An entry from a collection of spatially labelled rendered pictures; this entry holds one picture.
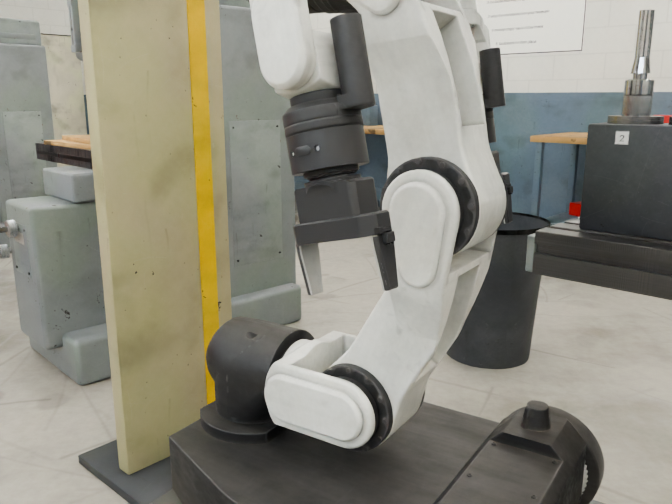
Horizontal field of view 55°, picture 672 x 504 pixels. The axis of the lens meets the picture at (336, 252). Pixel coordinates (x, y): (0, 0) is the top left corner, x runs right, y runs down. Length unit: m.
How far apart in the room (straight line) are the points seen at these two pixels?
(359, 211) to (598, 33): 5.18
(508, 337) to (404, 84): 2.10
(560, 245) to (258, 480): 0.64
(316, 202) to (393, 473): 0.53
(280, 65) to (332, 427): 0.57
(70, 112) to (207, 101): 6.91
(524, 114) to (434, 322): 5.16
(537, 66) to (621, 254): 4.90
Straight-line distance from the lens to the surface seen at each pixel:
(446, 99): 0.87
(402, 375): 0.98
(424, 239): 0.84
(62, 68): 8.88
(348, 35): 0.70
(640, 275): 1.14
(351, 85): 0.69
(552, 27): 5.96
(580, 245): 1.17
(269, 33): 0.71
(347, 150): 0.69
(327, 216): 0.70
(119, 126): 1.88
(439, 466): 1.12
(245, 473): 1.10
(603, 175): 1.21
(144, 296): 1.98
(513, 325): 2.87
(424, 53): 0.86
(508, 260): 2.75
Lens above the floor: 1.16
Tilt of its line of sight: 14 degrees down
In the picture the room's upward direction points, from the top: straight up
